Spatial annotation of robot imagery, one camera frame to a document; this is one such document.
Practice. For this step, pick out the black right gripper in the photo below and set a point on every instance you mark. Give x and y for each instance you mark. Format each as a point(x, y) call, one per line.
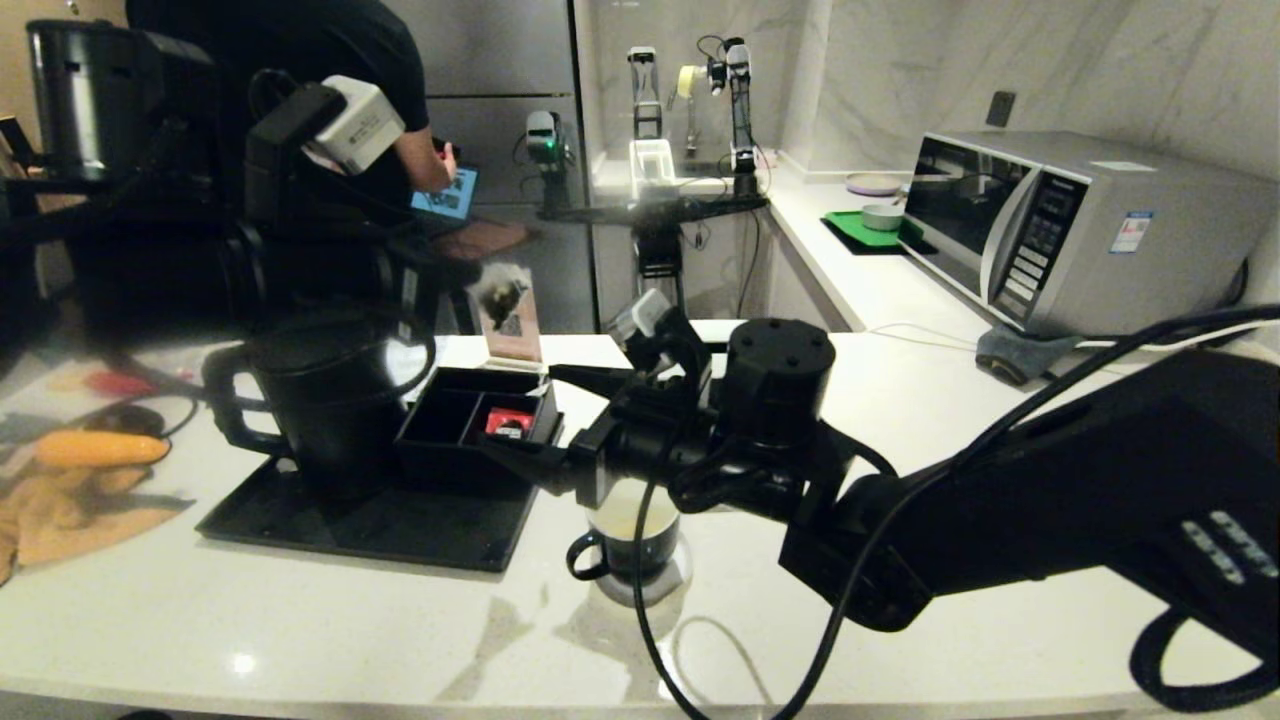
point(650, 450)

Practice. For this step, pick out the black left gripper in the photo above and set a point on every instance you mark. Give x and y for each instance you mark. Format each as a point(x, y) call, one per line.
point(320, 250)

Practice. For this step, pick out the grey tea bag sachet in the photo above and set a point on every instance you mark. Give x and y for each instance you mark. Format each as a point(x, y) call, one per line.
point(500, 300)

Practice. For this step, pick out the black electric kettle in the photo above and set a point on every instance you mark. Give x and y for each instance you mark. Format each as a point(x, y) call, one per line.
point(330, 420)

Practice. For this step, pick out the person's right forearm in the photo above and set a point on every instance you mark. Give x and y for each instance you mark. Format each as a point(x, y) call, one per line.
point(420, 160)

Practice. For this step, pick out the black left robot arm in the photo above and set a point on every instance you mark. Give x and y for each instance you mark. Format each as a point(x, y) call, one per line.
point(110, 200)

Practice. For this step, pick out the red sachet packet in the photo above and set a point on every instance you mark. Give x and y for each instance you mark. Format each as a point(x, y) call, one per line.
point(508, 422)

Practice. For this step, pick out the person's right hand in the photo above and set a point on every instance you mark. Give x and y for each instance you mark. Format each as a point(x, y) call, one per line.
point(445, 165)

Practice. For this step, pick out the white paper sheet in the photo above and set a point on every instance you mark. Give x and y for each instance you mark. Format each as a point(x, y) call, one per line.
point(455, 352)

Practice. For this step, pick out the open laptop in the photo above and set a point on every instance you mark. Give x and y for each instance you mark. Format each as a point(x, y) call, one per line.
point(450, 198)

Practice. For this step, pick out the brown QR code sign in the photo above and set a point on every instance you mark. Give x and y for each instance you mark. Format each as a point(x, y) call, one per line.
point(515, 345)

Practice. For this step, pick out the black compartment box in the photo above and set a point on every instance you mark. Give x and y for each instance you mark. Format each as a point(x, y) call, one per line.
point(440, 455)

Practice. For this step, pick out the dark mug white inside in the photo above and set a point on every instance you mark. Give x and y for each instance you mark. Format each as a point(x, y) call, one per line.
point(620, 555)

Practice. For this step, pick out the black stand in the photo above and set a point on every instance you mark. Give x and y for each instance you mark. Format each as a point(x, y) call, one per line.
point(660, 255)

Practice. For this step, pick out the white round coaster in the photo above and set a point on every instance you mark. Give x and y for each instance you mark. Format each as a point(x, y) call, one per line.
point(655, 596)

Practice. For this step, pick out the black serving tray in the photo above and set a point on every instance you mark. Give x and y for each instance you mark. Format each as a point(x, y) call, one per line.
point(400, 530)

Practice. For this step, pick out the black mounting bar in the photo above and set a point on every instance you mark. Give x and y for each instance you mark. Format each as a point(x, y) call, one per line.
point(650, 211)

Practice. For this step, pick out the grey refrigerator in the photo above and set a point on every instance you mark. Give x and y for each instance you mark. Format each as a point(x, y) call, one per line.
point(500, 50)

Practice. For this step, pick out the white dish rack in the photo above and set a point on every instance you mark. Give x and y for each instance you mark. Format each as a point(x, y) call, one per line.
point(652, 168)

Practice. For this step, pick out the person in black shirt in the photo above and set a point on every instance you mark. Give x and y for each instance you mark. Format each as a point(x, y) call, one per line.
point(330, 40)

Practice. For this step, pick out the red chili pepper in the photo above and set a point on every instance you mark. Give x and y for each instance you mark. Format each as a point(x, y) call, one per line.
point(125, 384)

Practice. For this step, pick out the green tray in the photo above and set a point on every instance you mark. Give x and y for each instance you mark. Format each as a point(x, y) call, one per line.
point(850, 231)

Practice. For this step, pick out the black computer mouse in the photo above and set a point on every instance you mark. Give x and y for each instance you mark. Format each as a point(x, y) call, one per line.
point(125, 420)

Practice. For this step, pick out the small grey bowl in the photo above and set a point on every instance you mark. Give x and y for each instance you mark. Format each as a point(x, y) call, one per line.
point(881, 219)

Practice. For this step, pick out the pale pink plate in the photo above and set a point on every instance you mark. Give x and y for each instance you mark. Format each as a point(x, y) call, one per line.
point(872, 185)

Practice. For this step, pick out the yellow corn cob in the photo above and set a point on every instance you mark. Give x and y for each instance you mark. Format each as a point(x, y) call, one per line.
point(100, 450)

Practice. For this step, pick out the grey folded cloth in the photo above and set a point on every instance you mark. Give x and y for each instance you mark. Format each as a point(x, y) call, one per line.
point(1000, 355)

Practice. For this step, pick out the yellow cloth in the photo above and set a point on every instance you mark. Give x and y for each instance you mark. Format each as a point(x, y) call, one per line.
point(70, 520)

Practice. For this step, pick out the silver microwave oven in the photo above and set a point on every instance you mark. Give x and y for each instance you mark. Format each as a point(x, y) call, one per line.
point(1150, 248)

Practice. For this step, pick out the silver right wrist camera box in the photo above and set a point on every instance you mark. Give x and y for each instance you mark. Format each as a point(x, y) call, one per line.
point(640, 315)

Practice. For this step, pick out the black wall socket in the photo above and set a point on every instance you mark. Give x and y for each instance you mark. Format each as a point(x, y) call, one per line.
point(998, 110)

